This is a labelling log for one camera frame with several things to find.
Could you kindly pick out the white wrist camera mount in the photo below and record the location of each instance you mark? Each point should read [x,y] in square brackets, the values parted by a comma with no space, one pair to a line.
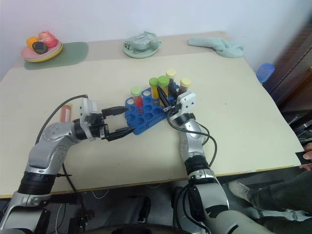
[186,101]
[86,109]

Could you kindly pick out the blue test tube rack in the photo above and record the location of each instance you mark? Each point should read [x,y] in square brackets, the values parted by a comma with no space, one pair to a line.
[143,119]

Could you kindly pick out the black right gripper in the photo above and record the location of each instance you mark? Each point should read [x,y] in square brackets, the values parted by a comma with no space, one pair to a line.
[173,108]

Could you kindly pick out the black tape strip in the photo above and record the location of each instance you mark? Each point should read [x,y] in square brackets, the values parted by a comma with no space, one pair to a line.
[301,158]

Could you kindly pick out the yellow plate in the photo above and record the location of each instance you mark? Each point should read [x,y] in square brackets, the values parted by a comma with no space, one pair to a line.
[41,60]

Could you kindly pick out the green-capped red liquid tube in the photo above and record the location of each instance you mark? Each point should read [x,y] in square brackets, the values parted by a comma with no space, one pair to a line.
[137,98]

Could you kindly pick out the green placemat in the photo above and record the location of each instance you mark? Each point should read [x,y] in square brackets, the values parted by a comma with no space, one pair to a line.
[73,53]

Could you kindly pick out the pink plate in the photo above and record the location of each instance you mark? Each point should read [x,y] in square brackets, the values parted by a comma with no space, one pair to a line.
[27,52]

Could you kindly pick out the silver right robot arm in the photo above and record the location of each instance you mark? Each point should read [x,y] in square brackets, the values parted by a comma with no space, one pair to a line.
[192,142]

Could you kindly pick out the mint green towel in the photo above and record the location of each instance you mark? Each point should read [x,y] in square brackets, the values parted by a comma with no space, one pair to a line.
[219,45]

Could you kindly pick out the pale green plate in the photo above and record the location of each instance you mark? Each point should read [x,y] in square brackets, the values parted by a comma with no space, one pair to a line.
[139,54]

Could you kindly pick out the white grey sneaker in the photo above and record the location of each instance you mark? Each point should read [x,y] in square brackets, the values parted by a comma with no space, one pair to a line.
[240,191]

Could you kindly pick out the green-capped yellow liquid tube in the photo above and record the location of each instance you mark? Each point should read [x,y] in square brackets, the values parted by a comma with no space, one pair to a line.
[154,87]
[163,84]

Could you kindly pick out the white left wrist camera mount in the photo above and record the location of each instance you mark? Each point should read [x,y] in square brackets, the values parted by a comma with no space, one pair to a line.
[86,109]

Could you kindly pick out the person's bare hand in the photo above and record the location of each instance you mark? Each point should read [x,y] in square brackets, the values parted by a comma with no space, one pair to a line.
[309,151]

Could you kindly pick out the yellow-capped dark liquid tube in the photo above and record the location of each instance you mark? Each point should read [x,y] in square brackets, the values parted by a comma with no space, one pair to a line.
[170,73]
[185,84]

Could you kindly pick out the light green plate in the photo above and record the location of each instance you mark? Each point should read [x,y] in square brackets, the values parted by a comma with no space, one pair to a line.
[56,51]

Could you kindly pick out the person's grey trouser leg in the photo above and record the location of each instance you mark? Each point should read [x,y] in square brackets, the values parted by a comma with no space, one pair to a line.
[280,195]

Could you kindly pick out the orange toy fruit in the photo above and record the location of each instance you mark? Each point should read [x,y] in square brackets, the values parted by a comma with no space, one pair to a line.
[32,40]

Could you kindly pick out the yellow-capped red liquid tube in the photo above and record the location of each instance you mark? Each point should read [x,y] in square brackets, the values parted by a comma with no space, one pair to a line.
[66,113]

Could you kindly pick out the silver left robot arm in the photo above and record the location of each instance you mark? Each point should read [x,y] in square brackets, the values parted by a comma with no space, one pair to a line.
[48,146]

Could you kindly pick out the dark wooden cabinet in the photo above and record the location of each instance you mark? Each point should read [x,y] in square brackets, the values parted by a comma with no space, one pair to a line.
[295,70]

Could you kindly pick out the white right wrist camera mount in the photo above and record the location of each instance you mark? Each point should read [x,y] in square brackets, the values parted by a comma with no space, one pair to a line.
[186,101]

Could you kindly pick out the dark purple toy fruit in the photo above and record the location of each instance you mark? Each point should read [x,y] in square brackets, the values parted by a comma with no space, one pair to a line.
[39,47]

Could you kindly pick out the blue ribbed container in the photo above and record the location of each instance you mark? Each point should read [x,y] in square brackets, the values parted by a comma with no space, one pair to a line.
[265,72]

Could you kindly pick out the clear plastic bag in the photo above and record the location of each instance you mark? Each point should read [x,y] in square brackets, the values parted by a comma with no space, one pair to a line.
[142,40]

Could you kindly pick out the red toy apple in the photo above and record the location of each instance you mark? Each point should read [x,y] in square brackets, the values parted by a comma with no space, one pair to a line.
[47,38]

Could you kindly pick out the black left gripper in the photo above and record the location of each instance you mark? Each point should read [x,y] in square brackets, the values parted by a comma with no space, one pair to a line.
[97,125]

